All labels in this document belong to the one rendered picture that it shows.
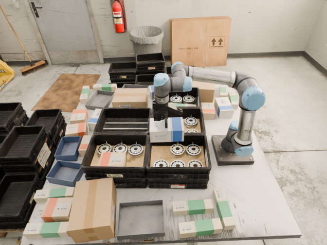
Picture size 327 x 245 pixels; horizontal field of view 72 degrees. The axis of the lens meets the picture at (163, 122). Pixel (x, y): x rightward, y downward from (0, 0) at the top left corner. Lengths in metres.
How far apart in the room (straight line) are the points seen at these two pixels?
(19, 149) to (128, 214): 1.36
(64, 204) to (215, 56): 3.62
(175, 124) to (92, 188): 0.63
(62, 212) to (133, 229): 0.43
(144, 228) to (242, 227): 0.57
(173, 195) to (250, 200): 0.49
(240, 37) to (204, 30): 0.77
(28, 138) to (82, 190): 1.23
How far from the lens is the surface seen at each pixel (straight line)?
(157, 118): 1.27
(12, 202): 2.42
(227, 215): 1.46
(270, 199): 1.67
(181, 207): 1.44
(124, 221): 1.49
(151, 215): 1.48
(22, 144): 2.53
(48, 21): 4.70
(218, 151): 1.74
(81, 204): 1.43
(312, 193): 2.76
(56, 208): 1.57
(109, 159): 1.51
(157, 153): 1.59
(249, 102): 1.26
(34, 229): 1.58
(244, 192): 1.64
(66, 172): 1.80
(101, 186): 1.45
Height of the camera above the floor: 2.03
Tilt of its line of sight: 41 degrees down
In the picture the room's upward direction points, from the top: 2 degrees counter-clockwise
